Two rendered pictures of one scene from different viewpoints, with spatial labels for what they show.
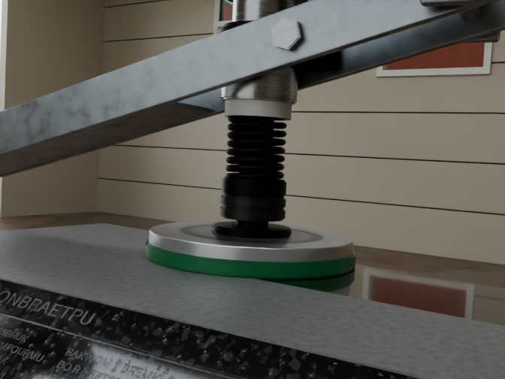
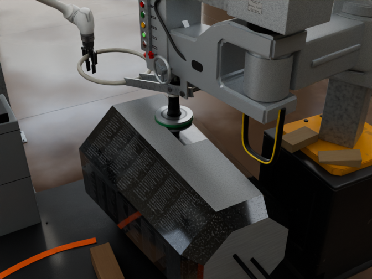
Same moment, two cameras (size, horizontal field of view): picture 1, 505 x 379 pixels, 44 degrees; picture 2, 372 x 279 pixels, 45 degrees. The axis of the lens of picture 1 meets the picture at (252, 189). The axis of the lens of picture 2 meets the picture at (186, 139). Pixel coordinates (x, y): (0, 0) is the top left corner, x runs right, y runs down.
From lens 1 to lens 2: 2.05 m
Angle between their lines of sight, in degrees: 39
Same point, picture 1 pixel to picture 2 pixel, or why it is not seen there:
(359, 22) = (177, 92)
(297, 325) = (156, 140)
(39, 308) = (132, 129)
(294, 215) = not seen: outside the picture
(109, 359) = (137, 140)
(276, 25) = (168, 88)
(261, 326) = (151, 140)
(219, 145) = not seen: outside the picture
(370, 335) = (162, 144)
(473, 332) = (176, 145)
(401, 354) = (160, 148)
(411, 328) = (169, 143)
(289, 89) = not seen: hidden behind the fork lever
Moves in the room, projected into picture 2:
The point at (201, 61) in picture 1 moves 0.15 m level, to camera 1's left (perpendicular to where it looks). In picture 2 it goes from (160, 87) to (137, 81)
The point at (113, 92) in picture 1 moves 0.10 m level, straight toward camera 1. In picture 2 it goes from (150, 85) to (144, 93)
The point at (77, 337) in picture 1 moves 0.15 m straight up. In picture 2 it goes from (134, 135) to (133, 111)
